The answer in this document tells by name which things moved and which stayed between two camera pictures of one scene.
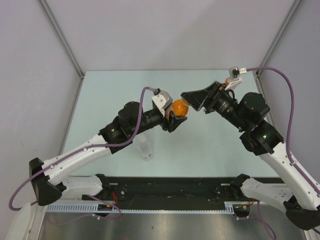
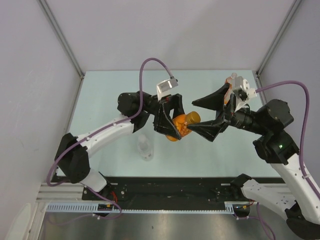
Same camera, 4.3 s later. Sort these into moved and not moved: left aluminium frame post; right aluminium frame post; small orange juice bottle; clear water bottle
Moved: small orange juice bottle
Not moved: left aluminium frame post; clear water bottle; right aluminium frame post
